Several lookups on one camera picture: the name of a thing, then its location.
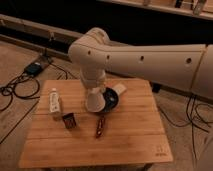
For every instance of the long wooden floor rail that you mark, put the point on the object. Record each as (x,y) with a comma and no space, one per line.
(36,36)

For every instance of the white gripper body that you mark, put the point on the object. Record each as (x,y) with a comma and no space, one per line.
(93,80)

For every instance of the black power adapter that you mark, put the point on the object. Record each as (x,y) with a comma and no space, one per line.
(33,69)

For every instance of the white tube bottle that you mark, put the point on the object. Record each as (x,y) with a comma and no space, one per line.
(54,102)

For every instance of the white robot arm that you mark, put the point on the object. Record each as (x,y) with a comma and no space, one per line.
(187,68)

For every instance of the wooden slat table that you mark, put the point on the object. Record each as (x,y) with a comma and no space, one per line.
(133,131)

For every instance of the black frying pan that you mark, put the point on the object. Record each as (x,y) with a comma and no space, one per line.
(111,97)

